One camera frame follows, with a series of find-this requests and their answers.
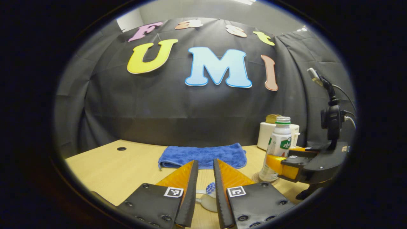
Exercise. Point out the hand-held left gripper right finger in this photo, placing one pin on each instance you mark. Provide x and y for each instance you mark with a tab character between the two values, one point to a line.
222	203

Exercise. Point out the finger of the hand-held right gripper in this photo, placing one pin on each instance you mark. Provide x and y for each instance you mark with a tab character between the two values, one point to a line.
310	149
295	160

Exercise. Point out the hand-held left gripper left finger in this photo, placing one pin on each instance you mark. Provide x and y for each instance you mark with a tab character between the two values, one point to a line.
189	203

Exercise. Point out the white water bottle green label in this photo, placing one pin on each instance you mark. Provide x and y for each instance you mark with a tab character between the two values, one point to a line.
279	140

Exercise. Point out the round wooden coaster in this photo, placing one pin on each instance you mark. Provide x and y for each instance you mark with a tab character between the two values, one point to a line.
256	178

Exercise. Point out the white toaster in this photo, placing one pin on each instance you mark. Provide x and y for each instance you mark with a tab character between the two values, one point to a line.
264	135

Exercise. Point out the brown toast slice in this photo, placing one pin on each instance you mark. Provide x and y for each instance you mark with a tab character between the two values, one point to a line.
272	119

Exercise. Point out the blue towel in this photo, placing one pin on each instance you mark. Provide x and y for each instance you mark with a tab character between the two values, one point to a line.
203	156

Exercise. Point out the black backdrop cloth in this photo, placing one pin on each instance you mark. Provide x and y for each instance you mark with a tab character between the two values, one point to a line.
143	105

